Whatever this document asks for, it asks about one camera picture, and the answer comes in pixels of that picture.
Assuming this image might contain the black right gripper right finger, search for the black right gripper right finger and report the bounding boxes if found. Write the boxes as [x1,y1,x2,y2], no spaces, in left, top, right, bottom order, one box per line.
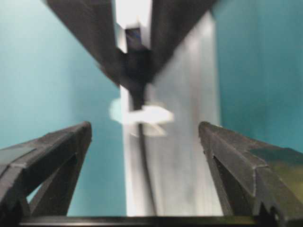
[198,122,303,227]

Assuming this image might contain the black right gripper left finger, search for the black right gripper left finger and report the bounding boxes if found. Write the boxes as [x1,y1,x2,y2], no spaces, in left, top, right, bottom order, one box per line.
[0,122,92,227]

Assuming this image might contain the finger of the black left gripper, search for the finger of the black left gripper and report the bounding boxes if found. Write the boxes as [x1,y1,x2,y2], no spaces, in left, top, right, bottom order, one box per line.
[146,0,217,83]
[46,0,133,89]

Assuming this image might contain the black USB cable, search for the black USB cable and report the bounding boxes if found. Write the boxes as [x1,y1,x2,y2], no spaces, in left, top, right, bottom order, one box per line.
[124,27,158,217]

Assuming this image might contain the silver aluminium rail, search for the silver aluminium rail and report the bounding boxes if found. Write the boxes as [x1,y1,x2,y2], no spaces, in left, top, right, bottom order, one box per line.
[111,11,223,216]

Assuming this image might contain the left translucent plastic ring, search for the left translucent plastic ring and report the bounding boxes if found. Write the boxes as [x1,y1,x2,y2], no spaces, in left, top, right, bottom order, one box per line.
[108,98,175,138]

